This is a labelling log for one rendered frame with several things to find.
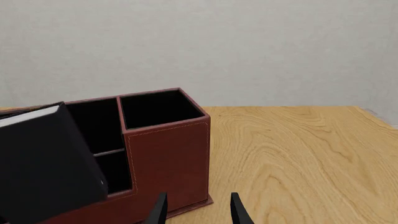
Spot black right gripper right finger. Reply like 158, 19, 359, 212
230, 192, 256, 224

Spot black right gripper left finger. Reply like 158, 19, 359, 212
146, 192, 169, 224

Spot red-brown desk caddy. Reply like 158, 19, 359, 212
0, 87, 215, 224

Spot black book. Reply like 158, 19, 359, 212
0, 101, 109, 224

